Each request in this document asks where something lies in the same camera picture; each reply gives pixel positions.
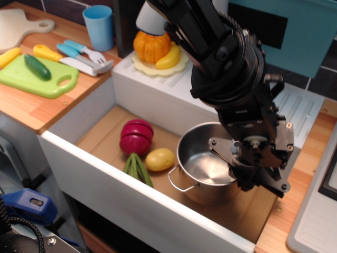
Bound blue plastic cup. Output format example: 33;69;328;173
82;5;114;52

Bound green toy cucumber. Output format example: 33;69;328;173
24;54;52;80

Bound yellow handled toy knife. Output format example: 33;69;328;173
33;44;97;76

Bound orange toy pumpkin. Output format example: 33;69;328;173
133;31;171;63

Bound white toy stove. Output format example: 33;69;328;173
286;140;336;253

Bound red toy beet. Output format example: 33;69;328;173
119;119;154;187

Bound blue handled toy fork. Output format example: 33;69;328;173
64;40;106;64

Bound black braided cable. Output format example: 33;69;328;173
0;196;45;253

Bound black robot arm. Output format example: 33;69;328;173
145;1;294;197

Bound pale yellow toy plate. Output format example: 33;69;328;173
132;48;189;77

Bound grey toy faucet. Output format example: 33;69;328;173
136;1;229;36

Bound green plastic cutting board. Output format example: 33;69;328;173
1;55;80;99

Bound brown cardboard sheet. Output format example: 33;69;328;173
76;106;276;242

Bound wooden cutting board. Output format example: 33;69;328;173
1;8;55;53

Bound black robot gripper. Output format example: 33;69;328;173
209;76;294;198

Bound stainless steel pot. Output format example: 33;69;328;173
168;122;240;206

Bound yellow toy banana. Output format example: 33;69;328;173
155;42;181;70

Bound yellow toy potato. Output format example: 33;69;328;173
145;148;175;171

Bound yellow toy corn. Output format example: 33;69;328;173
0;47;21;69

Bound blue clamp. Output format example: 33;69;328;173
1;188;58;226

